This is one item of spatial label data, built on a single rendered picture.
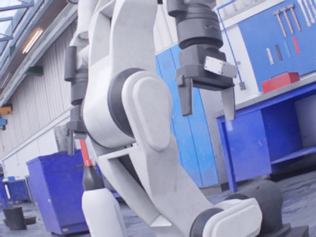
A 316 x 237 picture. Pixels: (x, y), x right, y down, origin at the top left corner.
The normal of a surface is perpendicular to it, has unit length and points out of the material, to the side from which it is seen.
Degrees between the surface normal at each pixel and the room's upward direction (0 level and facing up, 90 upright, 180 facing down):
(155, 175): 115
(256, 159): 90
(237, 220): 90
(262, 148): 90
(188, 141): 90
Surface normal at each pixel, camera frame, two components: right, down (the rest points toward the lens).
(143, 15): 0.61, 0.21
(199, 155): -0.82, 0.13
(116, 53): 0.60, -0.22
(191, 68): -0.14, -0.22
